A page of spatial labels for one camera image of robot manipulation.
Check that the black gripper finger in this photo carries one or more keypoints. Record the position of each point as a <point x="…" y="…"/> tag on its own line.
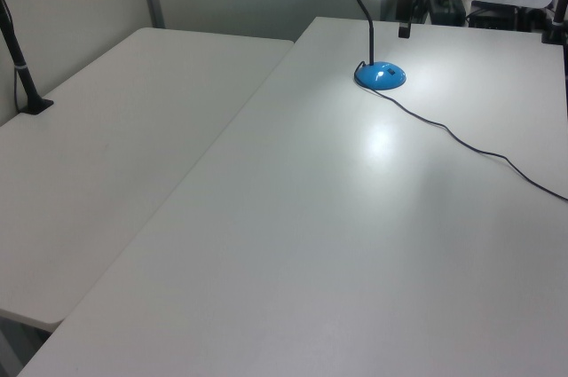
<point x="401" y="31"/>
<point x="407" y="31"/>

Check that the black box under paper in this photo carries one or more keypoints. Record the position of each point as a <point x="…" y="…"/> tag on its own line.
<point x="492" y="15"/>

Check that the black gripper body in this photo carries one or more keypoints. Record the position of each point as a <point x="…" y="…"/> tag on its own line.
<point x="404" y="4"/>

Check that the black equipment case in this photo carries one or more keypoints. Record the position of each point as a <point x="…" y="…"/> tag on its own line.
<point x="448" y="6"/>

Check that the blue gooseneck desk lamp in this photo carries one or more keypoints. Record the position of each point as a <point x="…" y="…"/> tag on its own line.
<point x="377" y="77"/>

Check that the white side table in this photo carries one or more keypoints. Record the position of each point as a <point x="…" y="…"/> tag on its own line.
<point x="111" y="151"/>

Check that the black camera pole with clamp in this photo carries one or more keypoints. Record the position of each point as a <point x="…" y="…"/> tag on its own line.
<point x="560" y="9"/>

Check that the black camera pole, flat base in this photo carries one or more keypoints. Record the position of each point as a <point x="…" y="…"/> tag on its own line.
<point x="22" y="71"/>

